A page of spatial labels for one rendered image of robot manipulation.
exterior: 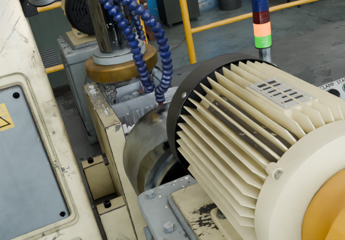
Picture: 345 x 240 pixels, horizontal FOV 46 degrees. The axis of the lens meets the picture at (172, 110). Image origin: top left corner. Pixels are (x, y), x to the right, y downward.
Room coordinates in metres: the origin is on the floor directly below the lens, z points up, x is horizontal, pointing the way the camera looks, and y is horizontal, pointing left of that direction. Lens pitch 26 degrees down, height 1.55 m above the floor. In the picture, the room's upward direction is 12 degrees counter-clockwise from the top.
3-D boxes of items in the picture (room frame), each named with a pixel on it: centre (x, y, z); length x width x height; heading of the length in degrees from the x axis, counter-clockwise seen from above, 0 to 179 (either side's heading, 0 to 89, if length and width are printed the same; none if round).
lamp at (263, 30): (1.41, -0.38, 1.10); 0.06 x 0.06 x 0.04
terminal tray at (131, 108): (0.96, 0.10, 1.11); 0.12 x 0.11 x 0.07; 106
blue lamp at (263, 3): (1.41, -0.38, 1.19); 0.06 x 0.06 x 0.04
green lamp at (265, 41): (1.41, -0.38, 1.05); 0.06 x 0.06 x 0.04
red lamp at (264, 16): (1.41, -0.38, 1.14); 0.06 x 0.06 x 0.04
